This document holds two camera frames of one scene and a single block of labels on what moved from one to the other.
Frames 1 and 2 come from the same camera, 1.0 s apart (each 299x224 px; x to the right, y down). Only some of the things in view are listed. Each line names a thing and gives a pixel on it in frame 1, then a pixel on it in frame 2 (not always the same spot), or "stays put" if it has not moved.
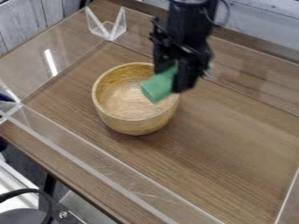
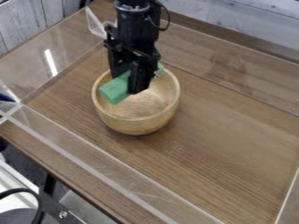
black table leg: (51, 182) stays put
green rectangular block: (157, 84) → (115, 89)
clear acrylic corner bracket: (107, 30) stays put
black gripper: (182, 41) → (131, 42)
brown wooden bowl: (122, 104) stays put
